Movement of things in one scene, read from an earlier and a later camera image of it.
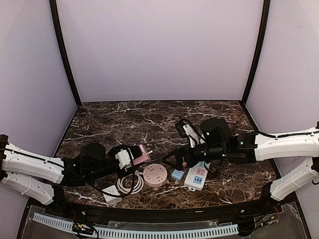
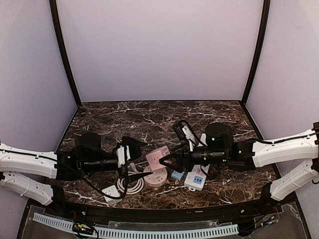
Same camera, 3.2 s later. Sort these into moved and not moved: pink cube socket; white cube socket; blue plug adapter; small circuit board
Moved: pink cube socket
Not moved: blue plug adapter; white cube socket; small circuit board
